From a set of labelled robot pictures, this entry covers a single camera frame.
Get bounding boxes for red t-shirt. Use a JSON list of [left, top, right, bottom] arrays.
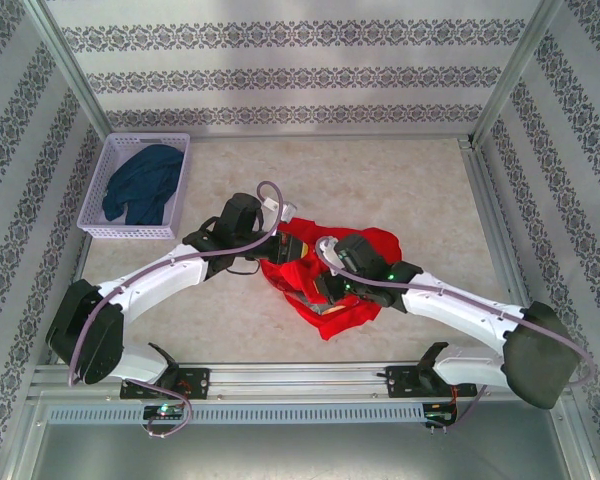
[[258, 217, 403, 343]]

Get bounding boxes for lavender plastic basket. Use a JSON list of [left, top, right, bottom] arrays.
[[76, 132, 193, 242]]

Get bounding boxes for dark blue garment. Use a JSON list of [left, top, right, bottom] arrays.
[[101, 144, 186, 227]]

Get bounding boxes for striped white bed cover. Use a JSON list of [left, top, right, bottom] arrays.
[[113, 132, 474, 144]]

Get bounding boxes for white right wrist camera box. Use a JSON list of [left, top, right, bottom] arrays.
[[317, 234, 350, 277]]

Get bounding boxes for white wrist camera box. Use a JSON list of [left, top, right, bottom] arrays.
[[317, 234, 350, 277], [262, 197, 299, 224]]

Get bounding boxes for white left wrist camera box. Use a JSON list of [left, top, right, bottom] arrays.
[[262, 197, 299, 224]]

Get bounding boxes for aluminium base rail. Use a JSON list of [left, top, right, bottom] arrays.
[[27, 362, 566, 401]]

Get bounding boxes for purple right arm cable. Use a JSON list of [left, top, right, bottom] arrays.
[[315, 235, 597, 436]]

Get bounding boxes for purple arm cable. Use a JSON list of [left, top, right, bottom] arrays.
[[315, 235, 597, 436], [68, 180, 287, 442]]

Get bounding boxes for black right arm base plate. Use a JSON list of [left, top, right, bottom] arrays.
[[385, 364, 479, 400]]

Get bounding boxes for grey slotted cable duct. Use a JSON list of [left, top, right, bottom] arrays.
[[46, 402, 427, 424]]

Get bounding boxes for aluminium side rail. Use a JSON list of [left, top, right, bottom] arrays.
[[457, 138, 550, 362]]

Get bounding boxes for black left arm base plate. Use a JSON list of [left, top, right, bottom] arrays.
[[119, 367, 212, 401]]

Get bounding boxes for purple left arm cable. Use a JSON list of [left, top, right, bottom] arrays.
[[68, 180, 287, 442]]

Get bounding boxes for aluminium frame post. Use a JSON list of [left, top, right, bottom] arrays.
[[470, 0, 565, 145], [24, 0, 120, 145]]

